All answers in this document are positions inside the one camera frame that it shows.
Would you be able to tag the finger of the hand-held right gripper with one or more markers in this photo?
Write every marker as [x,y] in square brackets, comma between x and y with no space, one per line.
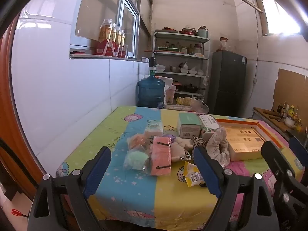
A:
[273,155]
[298,145]

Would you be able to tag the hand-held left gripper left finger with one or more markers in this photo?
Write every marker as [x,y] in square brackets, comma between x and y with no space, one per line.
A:
[96,173]

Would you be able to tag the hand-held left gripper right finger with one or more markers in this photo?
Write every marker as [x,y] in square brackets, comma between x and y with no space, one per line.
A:
[207,175]

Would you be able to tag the yellow snack packet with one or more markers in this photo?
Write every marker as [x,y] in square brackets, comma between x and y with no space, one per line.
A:
[192,175]

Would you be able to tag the floral cloth scrunchie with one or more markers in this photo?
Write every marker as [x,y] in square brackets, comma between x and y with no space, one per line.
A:
[217,146]

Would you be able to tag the orange-rimmed cardboard box tray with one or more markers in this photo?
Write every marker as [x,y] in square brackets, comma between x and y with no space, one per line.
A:
[243,146]

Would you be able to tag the leopard print scarf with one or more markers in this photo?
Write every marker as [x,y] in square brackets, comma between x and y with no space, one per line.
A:
[199,141]

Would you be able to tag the beige plush toy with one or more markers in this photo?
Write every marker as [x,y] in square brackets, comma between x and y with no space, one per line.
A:
[179,149]

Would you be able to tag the bagged green sponge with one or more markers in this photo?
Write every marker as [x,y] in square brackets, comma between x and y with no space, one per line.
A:
[136,160]

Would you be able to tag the pink towel pack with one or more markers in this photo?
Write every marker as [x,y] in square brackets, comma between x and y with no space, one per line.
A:
[161,158]

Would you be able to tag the bagged orange sponge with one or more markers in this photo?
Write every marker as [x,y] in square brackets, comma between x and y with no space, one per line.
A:
[137,141]

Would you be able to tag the purple scrunchie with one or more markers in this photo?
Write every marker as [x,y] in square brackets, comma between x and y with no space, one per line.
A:
[169,136]

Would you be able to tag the green tissue pack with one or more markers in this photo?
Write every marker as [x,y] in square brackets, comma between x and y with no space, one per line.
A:
[153,126]

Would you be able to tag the white bowl beside bottles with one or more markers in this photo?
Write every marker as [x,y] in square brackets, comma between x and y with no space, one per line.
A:
[290,122]

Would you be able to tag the kitchen counter cabinet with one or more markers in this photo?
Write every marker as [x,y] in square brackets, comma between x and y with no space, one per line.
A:
[269,122]

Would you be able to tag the wooden cutting board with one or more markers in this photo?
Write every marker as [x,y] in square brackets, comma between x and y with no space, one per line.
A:
[272,121]

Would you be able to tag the row of condiment bottles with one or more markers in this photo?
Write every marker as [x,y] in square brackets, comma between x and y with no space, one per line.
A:
[291,110]

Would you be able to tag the colourful cartoon printed bedsheet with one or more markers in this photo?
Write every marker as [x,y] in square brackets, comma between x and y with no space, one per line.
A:
[134,197]

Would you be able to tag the green and white carton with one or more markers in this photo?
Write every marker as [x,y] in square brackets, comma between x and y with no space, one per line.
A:
[189,127]

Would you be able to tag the floral tissue pack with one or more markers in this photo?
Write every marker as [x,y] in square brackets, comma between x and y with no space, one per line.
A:
[208,122]

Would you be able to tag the brown cardboard sheet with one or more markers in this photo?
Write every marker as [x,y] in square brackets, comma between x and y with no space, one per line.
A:
[291,86]

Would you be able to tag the clear plastic bag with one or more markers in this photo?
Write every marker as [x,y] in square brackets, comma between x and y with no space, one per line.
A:
[199,105]

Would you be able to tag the clear noodle packet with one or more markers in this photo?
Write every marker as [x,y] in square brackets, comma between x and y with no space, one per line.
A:
[179,107]

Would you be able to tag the dark grey refrigerator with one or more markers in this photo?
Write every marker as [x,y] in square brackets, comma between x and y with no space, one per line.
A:
[227,84]

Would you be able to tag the pink plastic bin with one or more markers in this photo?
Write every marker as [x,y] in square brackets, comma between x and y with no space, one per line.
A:
[171,95]

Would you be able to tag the black wok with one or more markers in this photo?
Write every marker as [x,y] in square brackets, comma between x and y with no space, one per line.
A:
[192,88]

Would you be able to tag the brown wooden door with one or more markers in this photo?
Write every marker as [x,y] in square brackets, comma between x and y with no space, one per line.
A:
[14,137]

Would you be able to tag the red lidded cooking pot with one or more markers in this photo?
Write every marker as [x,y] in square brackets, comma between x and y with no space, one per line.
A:
[177,86]

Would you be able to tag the blue water jug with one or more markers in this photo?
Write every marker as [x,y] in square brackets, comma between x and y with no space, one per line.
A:
[150,91]

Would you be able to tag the white sack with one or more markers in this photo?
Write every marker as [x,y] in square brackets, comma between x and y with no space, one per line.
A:
[167,81]

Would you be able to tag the metal basin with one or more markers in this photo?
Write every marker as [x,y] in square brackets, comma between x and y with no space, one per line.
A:
[175,69]

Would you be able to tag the large white bowl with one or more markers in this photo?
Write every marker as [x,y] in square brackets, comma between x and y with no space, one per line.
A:
[160,68]

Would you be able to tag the glass jar with red lid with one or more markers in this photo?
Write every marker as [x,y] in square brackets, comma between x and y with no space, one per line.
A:
[223,44]

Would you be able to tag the black water jug pump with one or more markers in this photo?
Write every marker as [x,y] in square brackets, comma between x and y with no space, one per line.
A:
[152,63]

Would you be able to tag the shrink-wrapped drink bottle pack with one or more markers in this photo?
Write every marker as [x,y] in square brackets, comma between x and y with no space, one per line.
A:
[109,43]

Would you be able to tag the small high window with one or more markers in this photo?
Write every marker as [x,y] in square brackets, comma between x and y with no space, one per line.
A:
[276,14]

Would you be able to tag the teal canister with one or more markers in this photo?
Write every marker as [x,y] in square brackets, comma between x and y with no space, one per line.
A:
[202,32]

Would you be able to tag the grey metal shelf rack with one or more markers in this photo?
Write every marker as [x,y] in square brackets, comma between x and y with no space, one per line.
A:
[180,36]

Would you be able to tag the sliding window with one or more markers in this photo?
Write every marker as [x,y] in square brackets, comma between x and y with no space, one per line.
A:
[81,16]

